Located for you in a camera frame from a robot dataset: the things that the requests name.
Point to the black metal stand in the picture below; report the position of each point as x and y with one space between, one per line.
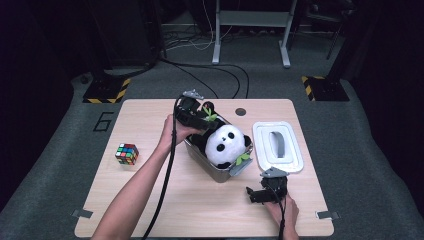
336 40

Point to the person's right hand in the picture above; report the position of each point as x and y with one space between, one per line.
288 213

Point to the white metal stand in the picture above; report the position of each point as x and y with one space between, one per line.
216 33

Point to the black yellow striped base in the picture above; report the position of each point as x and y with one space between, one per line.
105 90
328 90

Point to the grey metal table bracket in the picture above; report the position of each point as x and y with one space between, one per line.
327 215
82 213

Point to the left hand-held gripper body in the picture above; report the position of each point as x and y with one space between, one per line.
188 108

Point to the dark round table grommet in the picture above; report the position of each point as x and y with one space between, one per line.
240 111

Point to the grey metal container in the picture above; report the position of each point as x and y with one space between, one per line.
213 173

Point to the person's left hand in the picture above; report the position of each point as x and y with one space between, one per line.
171 133

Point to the multicoloured puzzle cube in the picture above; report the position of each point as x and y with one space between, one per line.
126 154

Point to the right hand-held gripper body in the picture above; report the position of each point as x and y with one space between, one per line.
275 186

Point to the panda plush toy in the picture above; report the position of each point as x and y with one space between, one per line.
225 146

